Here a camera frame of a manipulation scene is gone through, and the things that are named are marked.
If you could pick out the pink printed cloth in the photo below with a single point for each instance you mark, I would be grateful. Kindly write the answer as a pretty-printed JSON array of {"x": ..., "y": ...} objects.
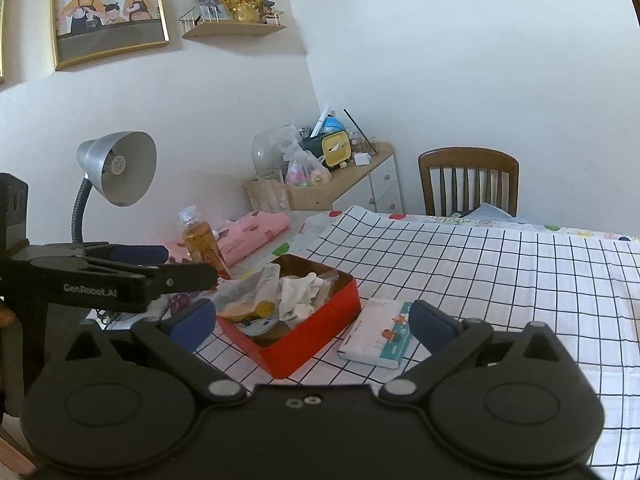
[{"x": 250, "y": 232}]

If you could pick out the white power adapter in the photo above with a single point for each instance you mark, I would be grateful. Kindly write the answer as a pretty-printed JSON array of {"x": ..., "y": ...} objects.
[{"x": 362, "y": 160}]

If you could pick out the blue white cloth on chair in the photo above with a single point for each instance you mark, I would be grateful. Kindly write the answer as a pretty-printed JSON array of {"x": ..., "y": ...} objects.
[{"x": 490, "y": 212}]

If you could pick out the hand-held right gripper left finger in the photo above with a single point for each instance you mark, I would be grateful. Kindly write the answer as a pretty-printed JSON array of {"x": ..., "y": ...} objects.
[{"x": 192, "y": 322}]

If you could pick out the large framed wall poster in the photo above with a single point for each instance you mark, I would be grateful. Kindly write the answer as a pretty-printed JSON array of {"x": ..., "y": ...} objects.
[{"x": 107, "y": 10}]

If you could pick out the white printed tissue pack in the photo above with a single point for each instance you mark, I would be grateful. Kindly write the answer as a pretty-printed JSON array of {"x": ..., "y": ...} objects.
[{"x": 375, "y": 332}]

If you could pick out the thin black stick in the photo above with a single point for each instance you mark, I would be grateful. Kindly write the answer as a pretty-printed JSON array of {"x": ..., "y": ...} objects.
[{"x": 360, "y": 130}]

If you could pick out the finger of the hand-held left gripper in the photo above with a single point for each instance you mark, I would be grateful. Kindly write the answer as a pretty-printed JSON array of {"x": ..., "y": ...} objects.
[
  {"x": 135, "y": 254},
  {"x": 190, "y": 277}
]

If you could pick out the red tin box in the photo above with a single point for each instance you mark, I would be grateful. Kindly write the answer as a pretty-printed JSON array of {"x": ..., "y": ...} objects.
[{"x": 320, "y": 340}]

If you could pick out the large white cloth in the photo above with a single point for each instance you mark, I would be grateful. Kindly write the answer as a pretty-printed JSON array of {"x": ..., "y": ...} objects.
[{"x": 300, "y": 295}]

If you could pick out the wooden chair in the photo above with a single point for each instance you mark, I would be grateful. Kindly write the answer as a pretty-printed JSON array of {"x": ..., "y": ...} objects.
[{"x": 467, "y": 157}]

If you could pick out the checkered tablecloth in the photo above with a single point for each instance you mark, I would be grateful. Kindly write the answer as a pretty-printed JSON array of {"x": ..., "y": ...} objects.
[{"x": 500, "y": 280}]

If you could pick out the plastic bag of small items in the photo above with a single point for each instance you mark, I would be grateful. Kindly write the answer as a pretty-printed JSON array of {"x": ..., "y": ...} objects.
[{"x": 305, "y": 170}]

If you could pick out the clear plastic bag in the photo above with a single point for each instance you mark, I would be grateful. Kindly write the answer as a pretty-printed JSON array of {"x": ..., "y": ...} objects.
[{"x": 245, "y": 285}]

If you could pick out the grey desk lamp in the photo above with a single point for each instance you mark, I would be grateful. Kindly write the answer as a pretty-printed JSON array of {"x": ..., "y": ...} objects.
[{"x": 122, "y": 167}]

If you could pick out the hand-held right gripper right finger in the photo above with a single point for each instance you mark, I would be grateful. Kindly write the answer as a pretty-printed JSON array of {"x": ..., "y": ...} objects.
[{"x": 432, "y": 322}]

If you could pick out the glass jar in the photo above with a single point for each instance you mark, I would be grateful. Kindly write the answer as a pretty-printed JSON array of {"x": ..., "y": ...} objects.
[{"x": 265, "y": 152}]

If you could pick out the small purple item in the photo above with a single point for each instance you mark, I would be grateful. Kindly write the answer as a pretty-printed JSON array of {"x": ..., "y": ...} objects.
[{"x": 180, "y": 302}]

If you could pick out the narrow framed wall picture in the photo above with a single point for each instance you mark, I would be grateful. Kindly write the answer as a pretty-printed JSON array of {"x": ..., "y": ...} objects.
[{"x": 3, "y": 30}]

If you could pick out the yellow clock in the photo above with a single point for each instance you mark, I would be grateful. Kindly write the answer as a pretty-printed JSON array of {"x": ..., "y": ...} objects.
[{"x": 336, "y": 150}]

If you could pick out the cardboard box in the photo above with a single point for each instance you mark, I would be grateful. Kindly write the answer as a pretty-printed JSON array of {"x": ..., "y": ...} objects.
[{"x": 295, "y": 197}]

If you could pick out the photo card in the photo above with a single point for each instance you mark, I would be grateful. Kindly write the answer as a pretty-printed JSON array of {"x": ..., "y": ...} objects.
[{"x": 206, "y": 4}]

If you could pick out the white side cabinet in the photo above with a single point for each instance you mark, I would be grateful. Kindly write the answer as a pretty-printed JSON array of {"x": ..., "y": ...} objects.
[{"x": 380, "y": 180}]

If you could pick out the yellow duck toy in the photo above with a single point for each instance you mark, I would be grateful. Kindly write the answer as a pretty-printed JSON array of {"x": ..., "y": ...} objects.
[{"x": 250, "y": 309}]

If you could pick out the wooden wall shelf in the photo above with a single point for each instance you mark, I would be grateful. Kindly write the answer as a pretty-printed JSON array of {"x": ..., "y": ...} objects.
[{"x": 235, "y": 31}]

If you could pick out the orange drink bottle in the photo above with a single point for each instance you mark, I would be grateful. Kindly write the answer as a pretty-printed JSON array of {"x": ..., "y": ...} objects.
[{"x": 202, "y": 245}]

